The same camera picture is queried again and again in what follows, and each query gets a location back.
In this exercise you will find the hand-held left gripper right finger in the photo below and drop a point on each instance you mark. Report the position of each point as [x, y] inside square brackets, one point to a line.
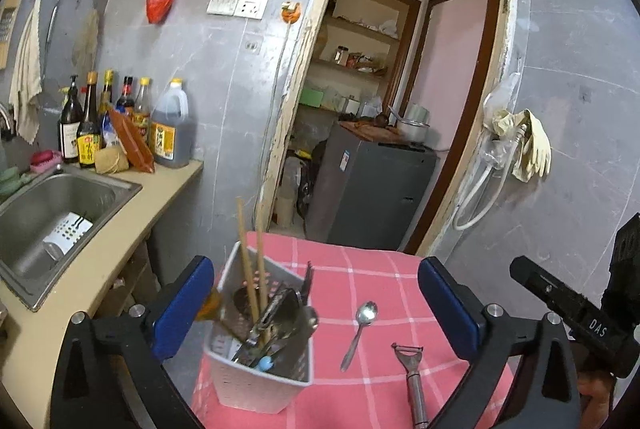
[450, 309]

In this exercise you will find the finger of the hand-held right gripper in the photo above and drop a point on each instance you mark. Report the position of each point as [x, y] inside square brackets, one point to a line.
[550, 291]

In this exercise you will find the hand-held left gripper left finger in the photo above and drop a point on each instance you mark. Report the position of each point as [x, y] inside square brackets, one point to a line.
[182, 309]

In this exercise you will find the small metal spoon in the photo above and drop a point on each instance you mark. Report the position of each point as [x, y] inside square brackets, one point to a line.
[367, 313]

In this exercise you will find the grey perforated utensil holder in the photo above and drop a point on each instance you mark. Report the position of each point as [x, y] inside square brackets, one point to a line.
[250, 384]

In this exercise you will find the person's right hand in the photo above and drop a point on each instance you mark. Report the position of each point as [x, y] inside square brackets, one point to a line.
[595, 396]

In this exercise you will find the metal peeler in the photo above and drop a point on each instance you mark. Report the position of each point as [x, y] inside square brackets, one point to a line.
[415, 384]

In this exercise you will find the wooden chopstick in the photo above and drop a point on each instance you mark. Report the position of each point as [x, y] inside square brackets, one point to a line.
[246, 254]
[261, 254]

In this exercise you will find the pink checked tablecloth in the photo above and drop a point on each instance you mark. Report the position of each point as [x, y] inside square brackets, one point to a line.
[370, 274]

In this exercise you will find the white perforated container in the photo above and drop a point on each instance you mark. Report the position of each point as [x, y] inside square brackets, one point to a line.
[67, 234]

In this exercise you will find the grey appliance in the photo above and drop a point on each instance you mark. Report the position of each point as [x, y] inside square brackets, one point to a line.
[370, 194]

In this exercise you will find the yellow rubber gloves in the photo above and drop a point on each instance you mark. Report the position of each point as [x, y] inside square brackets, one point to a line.
[535, 149]

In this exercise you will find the tan wrapped bundle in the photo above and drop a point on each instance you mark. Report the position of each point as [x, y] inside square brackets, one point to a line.
[111, 160]

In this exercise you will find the orange flat packet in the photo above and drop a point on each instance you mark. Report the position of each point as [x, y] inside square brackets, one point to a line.
[134, 144]

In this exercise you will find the large oil jug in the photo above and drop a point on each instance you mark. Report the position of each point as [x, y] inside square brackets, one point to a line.
[170, 134]

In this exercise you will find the stainless steel sink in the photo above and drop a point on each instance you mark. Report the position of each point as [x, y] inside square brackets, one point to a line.
[30, 219]

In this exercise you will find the steel pot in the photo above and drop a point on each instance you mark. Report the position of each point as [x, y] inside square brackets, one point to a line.
[412, 126]

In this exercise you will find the dark bottle with yellow label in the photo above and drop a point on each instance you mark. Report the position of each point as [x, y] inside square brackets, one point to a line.
[89, 144]

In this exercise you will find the white and blue bag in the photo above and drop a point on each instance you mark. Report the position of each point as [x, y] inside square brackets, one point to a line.
[109, 134]

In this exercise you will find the wooden cutting board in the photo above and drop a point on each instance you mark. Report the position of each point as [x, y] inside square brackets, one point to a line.
[365, 130]

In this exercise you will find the clear bottle with yellow cap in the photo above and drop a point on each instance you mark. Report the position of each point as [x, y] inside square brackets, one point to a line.
[142, 114]

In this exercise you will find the pink scrub brush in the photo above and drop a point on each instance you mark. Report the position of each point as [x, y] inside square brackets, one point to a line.
[45, 161]

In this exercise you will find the dark bottle with red cap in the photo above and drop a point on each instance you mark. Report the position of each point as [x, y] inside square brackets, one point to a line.
[125, 99]

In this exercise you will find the slim bottle with yellow cap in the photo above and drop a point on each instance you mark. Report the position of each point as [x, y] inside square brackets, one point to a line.
[106, 91]

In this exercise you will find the green container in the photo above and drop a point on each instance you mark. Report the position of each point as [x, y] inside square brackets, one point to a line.
[311, 97]

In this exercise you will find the metal faucet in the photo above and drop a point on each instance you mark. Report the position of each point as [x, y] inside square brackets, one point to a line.
[6, 119]

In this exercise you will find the wooden shelf cabinet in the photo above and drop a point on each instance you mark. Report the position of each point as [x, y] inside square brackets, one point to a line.
[407, 39]

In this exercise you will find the glass jar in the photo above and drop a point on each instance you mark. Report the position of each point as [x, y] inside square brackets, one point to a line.
[341, 55]

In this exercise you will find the beige hanging towel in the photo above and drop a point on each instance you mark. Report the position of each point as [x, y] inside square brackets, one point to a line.
[27, 79]

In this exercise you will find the brown hanging cloth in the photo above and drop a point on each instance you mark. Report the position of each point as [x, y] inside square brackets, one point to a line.
[86, 41]

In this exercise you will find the hanging metal ladle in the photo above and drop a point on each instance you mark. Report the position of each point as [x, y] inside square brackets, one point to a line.
[50, 29]

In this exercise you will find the wooden hanging board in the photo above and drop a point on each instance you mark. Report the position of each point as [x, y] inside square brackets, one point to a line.
[12, 19]

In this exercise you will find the white wall switch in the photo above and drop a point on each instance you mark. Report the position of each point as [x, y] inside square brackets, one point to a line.
[222, 1]

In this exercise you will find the white wall socket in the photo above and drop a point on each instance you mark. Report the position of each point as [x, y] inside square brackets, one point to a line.
[252, 5]

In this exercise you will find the orange wall hook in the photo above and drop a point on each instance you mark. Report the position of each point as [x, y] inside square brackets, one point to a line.
[291, 13]

